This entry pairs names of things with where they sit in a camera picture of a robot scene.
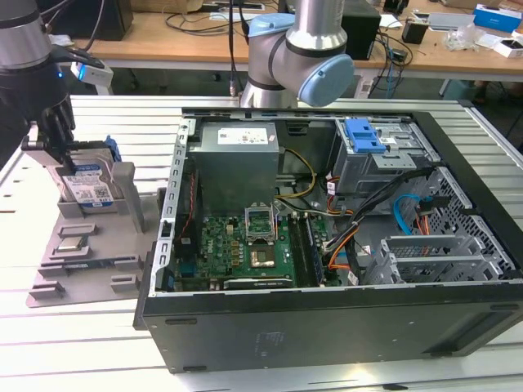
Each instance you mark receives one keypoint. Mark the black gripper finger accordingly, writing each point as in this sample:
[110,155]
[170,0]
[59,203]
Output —
[61,130]
[33,143]

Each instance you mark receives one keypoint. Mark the hard disk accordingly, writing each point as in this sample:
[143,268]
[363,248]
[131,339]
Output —
[88,188]

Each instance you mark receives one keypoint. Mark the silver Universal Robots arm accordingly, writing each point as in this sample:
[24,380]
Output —
[269,53]

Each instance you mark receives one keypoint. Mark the metal disk bay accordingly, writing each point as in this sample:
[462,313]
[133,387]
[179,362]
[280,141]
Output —
[429,245]

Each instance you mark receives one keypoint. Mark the crumpled white paper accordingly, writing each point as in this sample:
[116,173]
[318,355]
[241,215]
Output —
[63,41]

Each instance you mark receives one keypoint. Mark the silver CPU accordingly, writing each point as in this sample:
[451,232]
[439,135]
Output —
[72,243]

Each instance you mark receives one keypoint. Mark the large black box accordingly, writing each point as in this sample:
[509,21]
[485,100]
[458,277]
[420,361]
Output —
[110,20]

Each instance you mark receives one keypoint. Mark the long wooden desk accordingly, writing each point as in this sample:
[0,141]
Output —
[143,45]

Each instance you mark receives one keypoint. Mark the grey parts rack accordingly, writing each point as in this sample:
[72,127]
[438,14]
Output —
[108,241]

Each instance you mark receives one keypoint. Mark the loose RAM stick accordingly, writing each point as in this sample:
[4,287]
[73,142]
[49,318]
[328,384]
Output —
[81,264]

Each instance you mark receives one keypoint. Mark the grey power supply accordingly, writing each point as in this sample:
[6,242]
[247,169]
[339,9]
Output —
[233,171]

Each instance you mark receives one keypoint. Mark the green motherboard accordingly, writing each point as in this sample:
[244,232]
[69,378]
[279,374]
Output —
[220,245]

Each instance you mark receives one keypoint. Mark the CPU socket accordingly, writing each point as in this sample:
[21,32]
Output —
[261,258]

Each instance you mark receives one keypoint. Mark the black graphics card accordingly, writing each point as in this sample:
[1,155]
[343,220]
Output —
[253,284]

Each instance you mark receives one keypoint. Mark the black RAM slot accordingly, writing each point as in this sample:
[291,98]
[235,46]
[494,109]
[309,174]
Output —
[304,253]
[295,249]

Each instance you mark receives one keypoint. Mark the black PC case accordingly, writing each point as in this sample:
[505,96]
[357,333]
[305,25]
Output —
[286,326]

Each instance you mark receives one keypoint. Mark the blue plastic latch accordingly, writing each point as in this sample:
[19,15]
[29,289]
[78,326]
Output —
[359,139]

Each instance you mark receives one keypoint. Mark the metal drive cage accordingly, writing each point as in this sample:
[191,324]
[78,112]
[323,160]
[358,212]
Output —
[359,175]

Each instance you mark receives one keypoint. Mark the black upright box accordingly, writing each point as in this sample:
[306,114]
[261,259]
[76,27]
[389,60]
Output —
[363,32]

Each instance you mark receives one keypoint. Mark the flat grey box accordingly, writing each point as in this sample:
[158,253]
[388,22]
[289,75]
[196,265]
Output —
[449,20]

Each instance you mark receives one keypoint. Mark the clear plastic bag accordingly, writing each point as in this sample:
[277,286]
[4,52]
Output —
[461,38]

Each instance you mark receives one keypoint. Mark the blue cardboard box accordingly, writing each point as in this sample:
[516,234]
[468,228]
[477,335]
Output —
[494,18]

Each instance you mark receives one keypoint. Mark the white open box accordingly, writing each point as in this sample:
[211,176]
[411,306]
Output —
[508,49]

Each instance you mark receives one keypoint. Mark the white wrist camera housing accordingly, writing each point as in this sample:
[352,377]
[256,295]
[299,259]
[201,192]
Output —
[96,75]

